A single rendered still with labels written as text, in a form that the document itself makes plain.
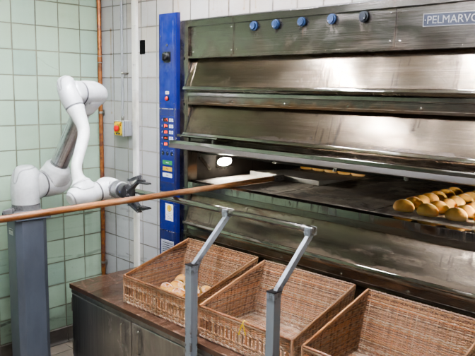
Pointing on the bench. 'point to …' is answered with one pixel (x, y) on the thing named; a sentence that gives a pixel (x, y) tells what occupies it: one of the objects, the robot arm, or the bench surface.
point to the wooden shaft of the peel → (128, 200)
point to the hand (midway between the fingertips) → (146, 196)
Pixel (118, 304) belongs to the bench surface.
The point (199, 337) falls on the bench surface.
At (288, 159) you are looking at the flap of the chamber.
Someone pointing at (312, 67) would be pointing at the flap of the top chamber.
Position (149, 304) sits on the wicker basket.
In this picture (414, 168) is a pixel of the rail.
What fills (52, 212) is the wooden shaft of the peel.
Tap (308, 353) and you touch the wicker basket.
